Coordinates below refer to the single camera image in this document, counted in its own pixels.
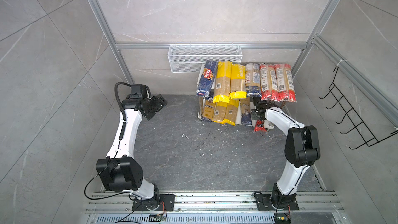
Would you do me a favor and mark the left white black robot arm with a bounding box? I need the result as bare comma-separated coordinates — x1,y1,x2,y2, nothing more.
95,82,167,211

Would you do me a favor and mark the white two-tier shelf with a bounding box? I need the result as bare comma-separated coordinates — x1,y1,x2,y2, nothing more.
196,63,290,130

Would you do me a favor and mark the blue end spaghetti bag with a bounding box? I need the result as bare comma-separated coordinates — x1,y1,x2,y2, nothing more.
245,63,261,97

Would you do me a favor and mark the Ankara blue spaghetti bag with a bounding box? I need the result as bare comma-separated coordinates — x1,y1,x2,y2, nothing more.
240,97,252,126

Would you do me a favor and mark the yellow Pastatime spaghetti bag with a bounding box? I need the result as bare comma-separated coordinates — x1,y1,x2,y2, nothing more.
230,64,247,99

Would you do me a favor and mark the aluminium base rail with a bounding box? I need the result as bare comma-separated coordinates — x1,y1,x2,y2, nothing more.
78,191,350,224

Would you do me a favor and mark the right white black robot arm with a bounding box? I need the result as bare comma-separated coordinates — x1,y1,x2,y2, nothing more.
251,97,321,209

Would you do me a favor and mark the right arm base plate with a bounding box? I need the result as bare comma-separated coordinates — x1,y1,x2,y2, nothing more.
254,192,299,211

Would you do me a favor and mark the blue Barilla spaghetti pack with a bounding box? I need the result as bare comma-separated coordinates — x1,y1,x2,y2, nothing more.
196,61,218,98

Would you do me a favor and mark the black wire hook rack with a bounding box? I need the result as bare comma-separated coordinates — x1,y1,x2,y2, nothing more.
319,66,398,150

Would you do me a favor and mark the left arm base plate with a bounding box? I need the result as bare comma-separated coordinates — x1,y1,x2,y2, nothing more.
132,194,176,212

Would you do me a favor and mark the red label spaghetti bag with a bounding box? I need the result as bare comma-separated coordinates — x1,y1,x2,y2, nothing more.
260,63,279,102

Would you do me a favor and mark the white wire mesh basket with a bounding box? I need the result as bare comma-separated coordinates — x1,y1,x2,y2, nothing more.
167,44,243,73

